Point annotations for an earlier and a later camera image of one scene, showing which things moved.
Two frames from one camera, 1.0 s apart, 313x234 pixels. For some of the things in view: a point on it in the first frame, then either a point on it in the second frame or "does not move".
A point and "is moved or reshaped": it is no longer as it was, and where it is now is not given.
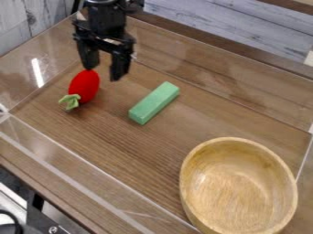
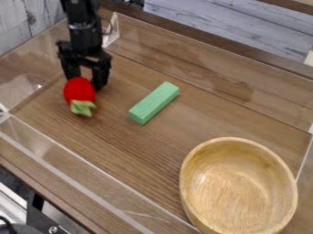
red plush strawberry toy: x=83 y=89 is moved or reshaped
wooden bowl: x=238 y=187 does not move
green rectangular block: x=152 y=102 does not move
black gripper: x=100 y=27 to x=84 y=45
